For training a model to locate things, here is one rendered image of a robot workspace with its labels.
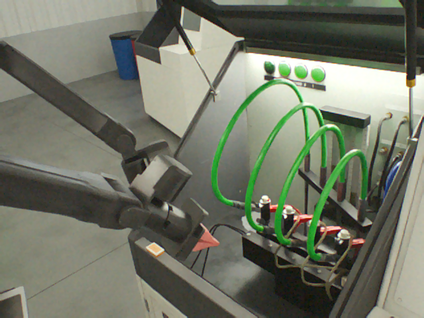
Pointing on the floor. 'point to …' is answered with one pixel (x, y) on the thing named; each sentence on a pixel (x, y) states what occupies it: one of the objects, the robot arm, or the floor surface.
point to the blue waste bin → (124, 54)
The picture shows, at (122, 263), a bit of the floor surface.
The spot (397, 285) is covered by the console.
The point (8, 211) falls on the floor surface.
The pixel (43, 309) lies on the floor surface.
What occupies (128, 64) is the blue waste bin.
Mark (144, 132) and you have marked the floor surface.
